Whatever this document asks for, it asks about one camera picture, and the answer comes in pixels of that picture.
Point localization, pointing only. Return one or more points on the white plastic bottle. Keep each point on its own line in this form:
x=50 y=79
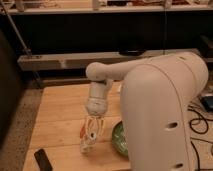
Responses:
x=87 y=141

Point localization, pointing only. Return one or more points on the black phone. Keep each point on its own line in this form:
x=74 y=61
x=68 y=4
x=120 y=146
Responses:
x=42 y=160

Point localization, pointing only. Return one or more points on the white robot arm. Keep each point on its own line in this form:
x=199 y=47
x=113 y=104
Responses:
x=154 y=99

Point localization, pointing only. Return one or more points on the orange carrot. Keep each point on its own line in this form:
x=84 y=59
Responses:
x=82 y=131

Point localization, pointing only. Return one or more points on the wooden low shelf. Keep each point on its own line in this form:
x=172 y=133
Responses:
x=81 y=60

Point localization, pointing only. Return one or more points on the metal stand pole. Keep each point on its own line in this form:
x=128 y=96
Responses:
x=26 y=50

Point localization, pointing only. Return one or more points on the green bowl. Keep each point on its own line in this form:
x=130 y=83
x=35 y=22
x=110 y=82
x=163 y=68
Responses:
x=118 y=140

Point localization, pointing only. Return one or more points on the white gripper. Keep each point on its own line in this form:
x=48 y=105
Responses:
x=95 y=107

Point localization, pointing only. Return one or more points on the black round object on shelf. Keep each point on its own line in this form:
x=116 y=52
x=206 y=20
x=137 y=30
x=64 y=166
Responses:
x=131 y=52

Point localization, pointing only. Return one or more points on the upper shelf board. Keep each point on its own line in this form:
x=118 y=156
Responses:
x=101 y=6

